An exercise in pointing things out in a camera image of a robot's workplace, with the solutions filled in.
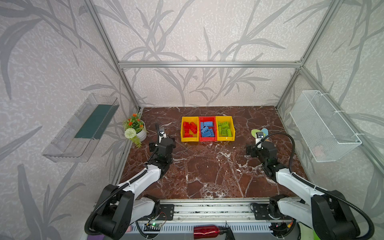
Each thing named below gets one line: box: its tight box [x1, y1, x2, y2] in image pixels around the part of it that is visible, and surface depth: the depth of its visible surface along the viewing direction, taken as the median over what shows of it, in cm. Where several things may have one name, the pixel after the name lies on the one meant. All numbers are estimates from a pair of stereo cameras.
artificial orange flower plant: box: [123, 113, 149, 148], surface depth 92 cm
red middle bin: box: [198, 116, 217, 142], surface depth 101 cm
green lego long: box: [218, 127, 232, 137], surface depth 105 cm
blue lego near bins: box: [203, 121, 213, 127], surface depth 107 cm
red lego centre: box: [183, 121, 198, 138], surface depth 104 cm
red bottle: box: [193, 225, 221, 240], surface depth 67 cm
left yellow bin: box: [180, 116, 199, 142], surface depth 103 cm
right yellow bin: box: [215, 116, 235, 142], surface depth 101 cm
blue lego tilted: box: [201, 127, 215, 137], surface depth 104 cm
